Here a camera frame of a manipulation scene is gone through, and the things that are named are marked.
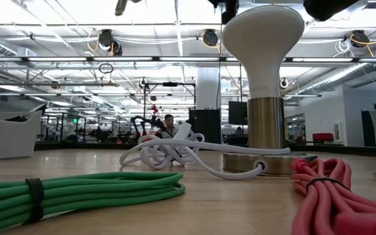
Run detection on green cable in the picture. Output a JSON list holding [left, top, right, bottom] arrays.
[[0, 172, 186, 234]]

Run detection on black monitor screen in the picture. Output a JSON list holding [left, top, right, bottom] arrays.
[[228, 101, 249, 126]]

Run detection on grey plastic bin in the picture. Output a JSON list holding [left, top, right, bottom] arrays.
[[0, 110, 42, 161]]

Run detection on black cabinet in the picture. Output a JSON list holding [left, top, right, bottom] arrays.
[[189, 108, 222, 144]]

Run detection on silver ventilation duct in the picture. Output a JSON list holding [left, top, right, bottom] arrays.
[[297, 61, 371, 94]]

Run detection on white lamp power cord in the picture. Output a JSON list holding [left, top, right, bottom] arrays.
[[119, 122, 292, 180]]

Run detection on black ceiling cable reel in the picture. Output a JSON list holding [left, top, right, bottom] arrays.
[[97, 28, 123, 57], [202, 28, 219, 48], [351, 29, 370, 49]]

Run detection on white bulb brass table lamp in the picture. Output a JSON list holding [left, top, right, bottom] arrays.
[[221, 5, 318, 177]]

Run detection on red cable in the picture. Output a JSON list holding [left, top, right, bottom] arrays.
[[290, 158, 376, 235]]

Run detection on person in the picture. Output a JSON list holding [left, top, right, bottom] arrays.
[[157, 114, 181, 140]]

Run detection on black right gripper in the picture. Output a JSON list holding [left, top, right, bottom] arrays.
[[207, 0, 240, 25]]

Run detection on black HDMI cable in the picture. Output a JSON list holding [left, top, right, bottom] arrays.
[[0, 112, 29, 123]]

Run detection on black aluminium table frame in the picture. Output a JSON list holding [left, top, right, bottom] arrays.
[[34, 140, 376, 159]]

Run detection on red box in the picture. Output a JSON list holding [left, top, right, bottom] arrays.
[[312, 132, 335, 143]]

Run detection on black gantry stand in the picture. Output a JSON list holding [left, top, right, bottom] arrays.
[[143, 82, 196, 144]]

